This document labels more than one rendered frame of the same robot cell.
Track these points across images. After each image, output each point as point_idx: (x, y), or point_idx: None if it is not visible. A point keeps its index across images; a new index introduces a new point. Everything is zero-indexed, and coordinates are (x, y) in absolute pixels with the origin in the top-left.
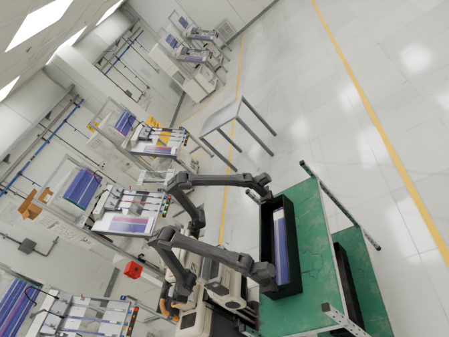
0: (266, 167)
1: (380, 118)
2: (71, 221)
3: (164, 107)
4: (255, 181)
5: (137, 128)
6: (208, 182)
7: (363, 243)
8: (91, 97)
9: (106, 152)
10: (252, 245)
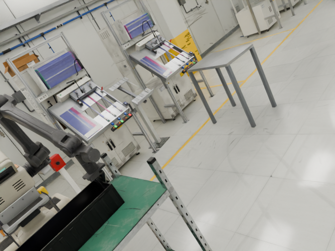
0: (238, 135)
1: None
2: (33, 93)
3: (213, 29)
4: (77, 151)
5: (150, 36)
6: (21, 123)
7: None
8: None
9: (110, 46)
10: (163, 205)
